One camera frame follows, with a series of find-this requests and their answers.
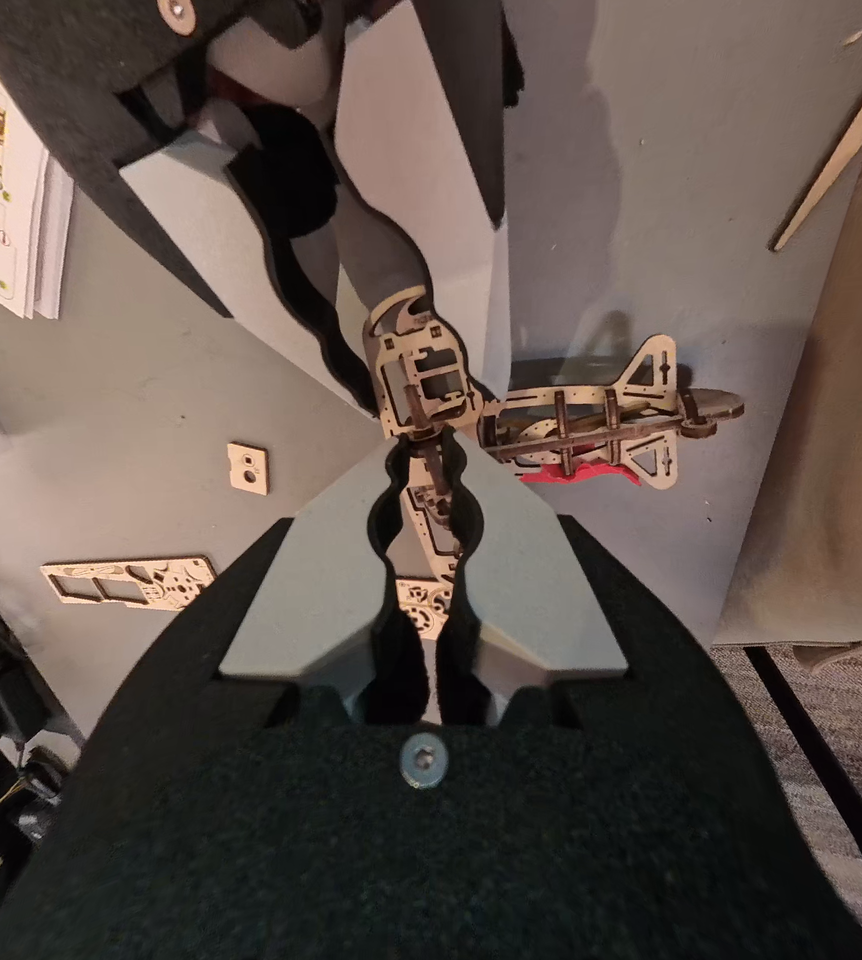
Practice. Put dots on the wooden model part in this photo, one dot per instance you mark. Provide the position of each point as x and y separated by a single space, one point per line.
442 330

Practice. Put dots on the wooden parts sheet with cutouts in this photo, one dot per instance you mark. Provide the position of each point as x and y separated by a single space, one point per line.
71 596

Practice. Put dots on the thin tapered wooden stick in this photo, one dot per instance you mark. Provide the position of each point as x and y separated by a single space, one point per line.
843 150

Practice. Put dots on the wooden model airplane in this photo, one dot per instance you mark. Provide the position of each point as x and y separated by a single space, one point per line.
551 396

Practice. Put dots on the small square wooden piece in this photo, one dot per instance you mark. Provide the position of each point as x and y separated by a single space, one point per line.
240 480

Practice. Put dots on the black metal bar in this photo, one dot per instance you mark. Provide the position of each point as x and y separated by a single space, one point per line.
813 742

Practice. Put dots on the small red plastic piece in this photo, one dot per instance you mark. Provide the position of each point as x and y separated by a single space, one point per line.
543 475

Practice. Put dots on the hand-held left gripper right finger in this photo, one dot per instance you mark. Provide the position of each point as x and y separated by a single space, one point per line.
543 600

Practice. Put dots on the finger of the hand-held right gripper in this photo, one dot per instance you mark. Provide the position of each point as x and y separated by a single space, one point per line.
401 135
206 225

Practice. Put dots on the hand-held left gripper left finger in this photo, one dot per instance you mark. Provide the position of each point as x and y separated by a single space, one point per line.
303 600

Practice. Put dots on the grey desk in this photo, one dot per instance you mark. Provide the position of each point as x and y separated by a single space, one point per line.
138 390

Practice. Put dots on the beige cloth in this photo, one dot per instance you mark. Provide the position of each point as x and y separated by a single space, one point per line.
836 450

